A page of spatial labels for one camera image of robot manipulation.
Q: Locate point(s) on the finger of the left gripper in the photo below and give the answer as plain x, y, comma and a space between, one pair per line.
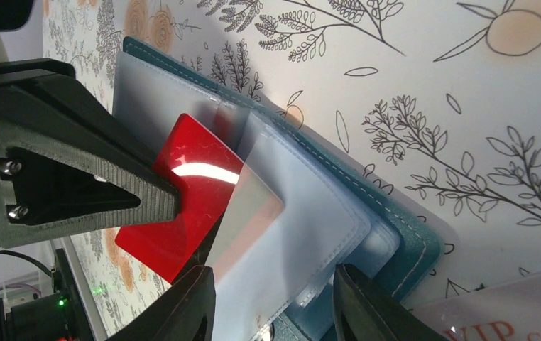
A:
66, 165

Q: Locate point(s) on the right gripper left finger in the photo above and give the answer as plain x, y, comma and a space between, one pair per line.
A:
184, 312

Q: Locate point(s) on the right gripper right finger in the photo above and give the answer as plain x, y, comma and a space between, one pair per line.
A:
364, 311

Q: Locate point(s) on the teal leather card holder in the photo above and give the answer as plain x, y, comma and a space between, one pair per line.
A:
282, 288

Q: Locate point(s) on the white april card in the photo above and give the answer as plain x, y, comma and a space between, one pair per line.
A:
510, 311

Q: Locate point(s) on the floral table mat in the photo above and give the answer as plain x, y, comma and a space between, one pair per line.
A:
436, 103

